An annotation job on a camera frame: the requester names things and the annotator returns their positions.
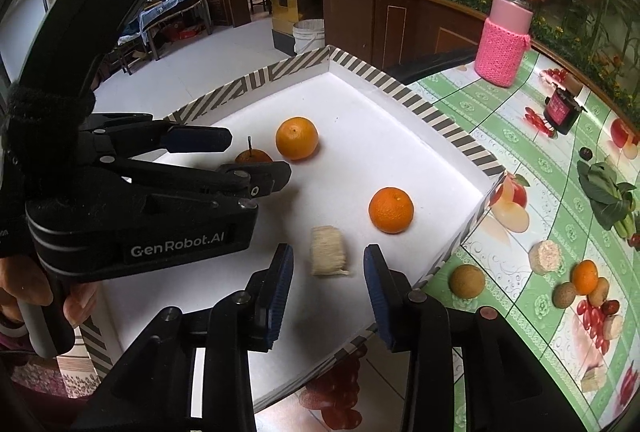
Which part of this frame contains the red patterned cloth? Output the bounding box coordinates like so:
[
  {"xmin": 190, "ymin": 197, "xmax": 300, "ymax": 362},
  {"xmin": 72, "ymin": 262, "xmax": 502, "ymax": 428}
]
[{"xmin": 10, "ymin": 352, "xmax": 101, "ymax": 405}]

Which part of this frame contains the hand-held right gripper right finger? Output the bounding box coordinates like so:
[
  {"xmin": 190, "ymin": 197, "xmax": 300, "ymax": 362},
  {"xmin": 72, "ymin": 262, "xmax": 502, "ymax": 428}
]
[{"xmin": 362, "ymin": 243, "xmax": 588, "ymax": 432}]

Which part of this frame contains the jar with pink knitted sleeve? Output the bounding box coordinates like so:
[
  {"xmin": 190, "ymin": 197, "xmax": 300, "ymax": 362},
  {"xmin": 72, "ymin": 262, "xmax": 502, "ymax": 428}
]
[{"xmin": 474, "ymin": 0, "xmax": 532, "ymax": 88}]

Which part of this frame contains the green fruit-printed tablecloth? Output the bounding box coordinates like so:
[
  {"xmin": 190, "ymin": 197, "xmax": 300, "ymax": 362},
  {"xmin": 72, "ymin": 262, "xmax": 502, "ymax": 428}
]
[{"xmin": 300, "ymin": 47, "xmax": 640, "ymax": 432}]

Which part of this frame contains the white bucket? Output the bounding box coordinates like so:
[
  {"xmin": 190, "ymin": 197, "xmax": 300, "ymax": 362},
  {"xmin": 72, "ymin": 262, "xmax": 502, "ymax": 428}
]
[{"xmin": 292, "ymin": 19, "xmax": 326, "ymax": 55}]

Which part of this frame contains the orange with stem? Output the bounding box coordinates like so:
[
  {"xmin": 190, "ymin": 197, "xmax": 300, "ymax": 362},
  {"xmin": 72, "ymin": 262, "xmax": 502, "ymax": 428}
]
[{"xmin": 235, "ymin": 136, "xmax": 274, "ymax": 165}]

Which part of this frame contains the brown wooden cabinet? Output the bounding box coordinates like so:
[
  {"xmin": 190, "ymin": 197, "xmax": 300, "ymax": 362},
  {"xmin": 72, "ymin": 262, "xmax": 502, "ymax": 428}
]
[{"xmin": 272, "ymin": 0, "xmax": 481, "ymax": 73}]

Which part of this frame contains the small dark red jar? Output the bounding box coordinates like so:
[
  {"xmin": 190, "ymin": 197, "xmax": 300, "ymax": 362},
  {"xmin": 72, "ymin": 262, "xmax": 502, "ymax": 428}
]
[{"xmin": 543, "ymin": 82, "xmax": 587, "ymax": 136}]

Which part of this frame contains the brown round nut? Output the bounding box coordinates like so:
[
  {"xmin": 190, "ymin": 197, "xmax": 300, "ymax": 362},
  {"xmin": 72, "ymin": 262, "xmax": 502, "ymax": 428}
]
[
  {"xmin": 552, "ymin": 282, "xmax": 579, "ymax": 309},
  {"xmin": 587, "ymin": 278, "xmax": 610, "ymax": 308}
]

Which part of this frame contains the tan round longan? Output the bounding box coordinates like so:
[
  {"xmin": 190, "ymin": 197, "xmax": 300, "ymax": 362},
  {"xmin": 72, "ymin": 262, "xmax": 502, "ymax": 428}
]
[{"xmin": 448, "ymin": 264, "xmax": 486, "ymax": 299}]

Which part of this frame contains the table with blue cloth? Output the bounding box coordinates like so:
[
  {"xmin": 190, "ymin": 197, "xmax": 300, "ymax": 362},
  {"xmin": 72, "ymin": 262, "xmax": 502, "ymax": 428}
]
[{"xmin": 117, "ymin": 0, "xmax": 211, "ymax": 75}]

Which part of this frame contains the white tray with striped rim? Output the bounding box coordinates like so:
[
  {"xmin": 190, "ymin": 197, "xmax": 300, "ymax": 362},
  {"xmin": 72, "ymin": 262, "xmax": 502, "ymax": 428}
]
[{"xmin": 77, "ymin": 44, "xmax": 507, "ymax": 413}]

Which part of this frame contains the person's left hand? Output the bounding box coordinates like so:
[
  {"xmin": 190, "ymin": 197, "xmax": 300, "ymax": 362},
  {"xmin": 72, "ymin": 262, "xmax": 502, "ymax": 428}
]
[{"xmin": 0, "ymin": 254, "xmax": 99, "ymax": 330}]

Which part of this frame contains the beige fibrous block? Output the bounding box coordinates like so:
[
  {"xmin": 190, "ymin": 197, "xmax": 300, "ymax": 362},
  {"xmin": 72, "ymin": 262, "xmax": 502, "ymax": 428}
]
[{"xmin": 309, "ymin": 225, "xmax": 351, "ymax": 277}]

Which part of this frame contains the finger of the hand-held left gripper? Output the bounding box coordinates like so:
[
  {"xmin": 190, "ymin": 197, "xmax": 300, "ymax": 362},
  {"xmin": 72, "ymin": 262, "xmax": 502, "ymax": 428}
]
[
  {"xmin": 91, "ymin": 114, "xmax": 234, "ymax": 163},
  {"xmin": 99, "ymin": 158, "xmax": 292, "ymax": 200}
]

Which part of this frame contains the round beige slice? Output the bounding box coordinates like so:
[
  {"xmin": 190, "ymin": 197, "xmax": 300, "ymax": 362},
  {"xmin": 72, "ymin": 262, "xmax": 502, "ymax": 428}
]
[{"xmin": 528, "ymin": 240, "xmax": 563, "ymax": 275}]

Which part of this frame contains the green bok choy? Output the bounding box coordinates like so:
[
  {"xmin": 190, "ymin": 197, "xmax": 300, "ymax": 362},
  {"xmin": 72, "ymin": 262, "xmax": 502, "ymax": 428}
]
[{"xmin": 576, "ymin": 160, "xmax": 638, "ymax": 240}]

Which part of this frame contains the large orange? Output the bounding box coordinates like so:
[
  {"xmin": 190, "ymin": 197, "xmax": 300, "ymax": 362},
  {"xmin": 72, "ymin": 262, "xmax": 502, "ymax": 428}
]
[{"xmin": 275, "ymin": 116, "xmax": 320, "ymax": 161}]

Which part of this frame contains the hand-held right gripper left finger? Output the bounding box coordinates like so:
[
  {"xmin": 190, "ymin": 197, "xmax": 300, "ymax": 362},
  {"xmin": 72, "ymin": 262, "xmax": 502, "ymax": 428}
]
[{"xmin": 75, "ymin": 244, "xmax": 296, "ymax": 432}]

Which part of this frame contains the small orange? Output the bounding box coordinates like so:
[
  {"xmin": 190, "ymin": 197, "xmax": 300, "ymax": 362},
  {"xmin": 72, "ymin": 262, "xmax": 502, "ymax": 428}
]
[{"xmin": 571, "ymin": 260, "xmax": 599, "ymax": 295}]

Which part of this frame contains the black chair back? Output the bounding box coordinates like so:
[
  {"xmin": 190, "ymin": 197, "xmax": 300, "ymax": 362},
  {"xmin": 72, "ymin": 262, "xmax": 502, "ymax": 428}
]
[{"xmin": 385, "ymin": 46, "xmax": 478, "ymax": 85}]

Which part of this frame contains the deep orange mandarin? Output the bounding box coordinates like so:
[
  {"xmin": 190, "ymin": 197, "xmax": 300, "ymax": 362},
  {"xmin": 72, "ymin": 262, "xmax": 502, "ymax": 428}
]
[{"xmin": 368, "ymin": 187, "xmax": 415, "ymax": 234}]

